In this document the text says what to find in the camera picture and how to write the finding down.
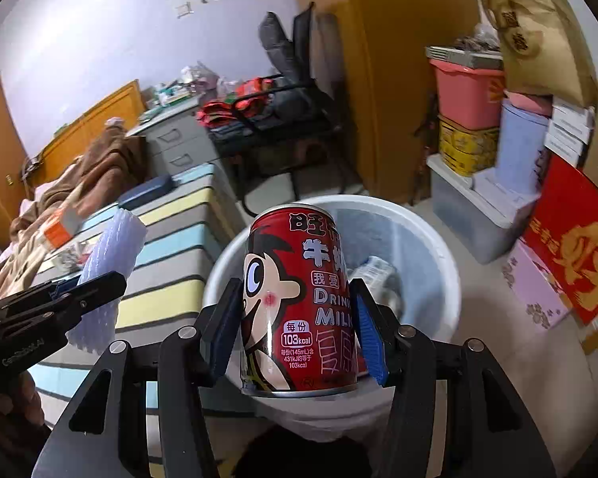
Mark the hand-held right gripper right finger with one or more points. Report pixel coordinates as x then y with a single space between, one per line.
371 338

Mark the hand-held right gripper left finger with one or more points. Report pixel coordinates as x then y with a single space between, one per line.
224 328

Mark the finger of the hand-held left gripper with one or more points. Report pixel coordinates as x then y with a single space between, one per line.
94 294
62 290

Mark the pale blue foam sleeve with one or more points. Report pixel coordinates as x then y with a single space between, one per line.
109 249

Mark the red milk can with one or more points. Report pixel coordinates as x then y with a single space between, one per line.
299 308

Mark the white trash bin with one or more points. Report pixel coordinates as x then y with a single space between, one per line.
418 259

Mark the person's left hand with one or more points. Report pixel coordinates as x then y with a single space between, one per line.
10 408

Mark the orange and white box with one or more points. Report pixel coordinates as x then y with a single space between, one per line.
60 231

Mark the striped bed sheet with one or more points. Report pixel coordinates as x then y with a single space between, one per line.
179 239

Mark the dark blue case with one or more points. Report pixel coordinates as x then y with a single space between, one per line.
144 191

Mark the brown patterned blanket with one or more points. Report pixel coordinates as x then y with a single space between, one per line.
104 159

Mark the wooden cabinet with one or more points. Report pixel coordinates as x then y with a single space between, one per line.
0 149

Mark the grey plastic storage box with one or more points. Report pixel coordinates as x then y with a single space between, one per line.
471 219

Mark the pink box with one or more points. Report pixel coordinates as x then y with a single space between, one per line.
533 289

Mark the grey nightstand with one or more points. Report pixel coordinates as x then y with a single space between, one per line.
174 144

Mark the wooden headboard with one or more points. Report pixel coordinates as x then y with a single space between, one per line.
94 119

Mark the yellow patterned box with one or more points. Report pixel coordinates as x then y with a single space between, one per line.
466 147

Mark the pile of small boxes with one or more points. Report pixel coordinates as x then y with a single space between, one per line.
174 92

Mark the red gift box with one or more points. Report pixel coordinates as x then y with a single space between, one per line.
573 239

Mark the red bags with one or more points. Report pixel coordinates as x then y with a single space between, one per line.
239 102

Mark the pale blue bucket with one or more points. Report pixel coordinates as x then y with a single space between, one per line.
518 154

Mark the wooden wardrobe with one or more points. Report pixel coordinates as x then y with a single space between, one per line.
378 84

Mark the pink plastic bin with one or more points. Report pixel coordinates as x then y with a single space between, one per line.
466 97

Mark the pink basin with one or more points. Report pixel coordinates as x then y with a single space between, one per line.
528 102

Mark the stack of white boxes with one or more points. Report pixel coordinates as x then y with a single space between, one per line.
570 129

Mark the grey ribbed rack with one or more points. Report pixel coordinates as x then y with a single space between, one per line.
458 56

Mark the black chair with grey cushion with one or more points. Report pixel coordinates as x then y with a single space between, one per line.
289 40

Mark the brown paper bag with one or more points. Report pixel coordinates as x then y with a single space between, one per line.
538 45

